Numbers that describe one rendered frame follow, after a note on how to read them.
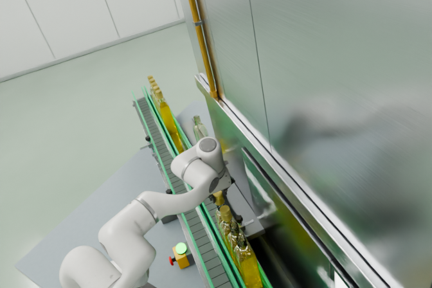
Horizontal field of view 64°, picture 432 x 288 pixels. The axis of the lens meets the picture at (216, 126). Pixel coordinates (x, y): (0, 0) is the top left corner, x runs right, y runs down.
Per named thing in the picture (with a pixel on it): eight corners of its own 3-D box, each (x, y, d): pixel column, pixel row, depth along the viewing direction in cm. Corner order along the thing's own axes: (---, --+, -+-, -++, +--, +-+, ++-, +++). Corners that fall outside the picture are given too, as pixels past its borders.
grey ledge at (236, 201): (267, 242, 145) (264, 225, 138) (249, 251, 143) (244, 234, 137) (196, 131, 221) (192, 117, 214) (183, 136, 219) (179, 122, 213)
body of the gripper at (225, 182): (222, 153, 110) (225, 173, 118) (193, 165, 108) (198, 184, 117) (232, 171, 105) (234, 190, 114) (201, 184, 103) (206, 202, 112)
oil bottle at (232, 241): (255, 272, 125) (247, 236, 113) (242, 279, 124) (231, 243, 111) (249, 260, 129) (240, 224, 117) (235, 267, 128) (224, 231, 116)
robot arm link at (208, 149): (189, 179, 90) (164, 161, 95) (195, 198, 98) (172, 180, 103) (225, 141, 97) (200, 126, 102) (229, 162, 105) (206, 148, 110)
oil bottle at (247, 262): (263, 287, 120) (254, 250, 108) (248, 294, 119) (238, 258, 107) (256, 273, 125) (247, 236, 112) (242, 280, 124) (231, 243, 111)
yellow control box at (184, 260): (195, 263, 148) (191, 252, 143) (179, 270, 146) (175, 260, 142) (191, 251, 153) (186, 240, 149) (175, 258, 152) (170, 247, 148)
